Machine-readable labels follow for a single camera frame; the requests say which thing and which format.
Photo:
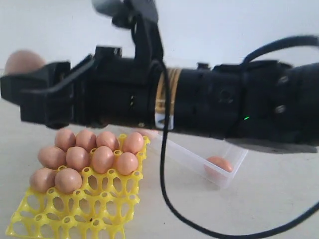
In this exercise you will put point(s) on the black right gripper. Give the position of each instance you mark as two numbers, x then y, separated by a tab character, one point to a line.
103	89

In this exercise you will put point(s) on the brown egg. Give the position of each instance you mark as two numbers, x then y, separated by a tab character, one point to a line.
102	159
68	180
77	158
107	139
147	132
65	139
51	157
86	140
42	180
23	61
126	163

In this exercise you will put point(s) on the brown egg speckled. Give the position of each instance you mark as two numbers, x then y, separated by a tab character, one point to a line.
133	143

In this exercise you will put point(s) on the yellow plastic egg tray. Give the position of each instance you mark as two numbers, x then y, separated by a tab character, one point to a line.
98	210

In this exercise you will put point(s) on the clear plastic container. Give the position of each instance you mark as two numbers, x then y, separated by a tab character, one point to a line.
187	155

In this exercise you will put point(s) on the brown egg corner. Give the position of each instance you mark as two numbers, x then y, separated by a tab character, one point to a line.
219	162

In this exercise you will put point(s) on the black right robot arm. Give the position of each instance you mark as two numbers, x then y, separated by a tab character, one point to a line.
263	100

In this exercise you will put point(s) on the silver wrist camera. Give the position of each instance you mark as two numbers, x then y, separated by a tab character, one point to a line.
122	12

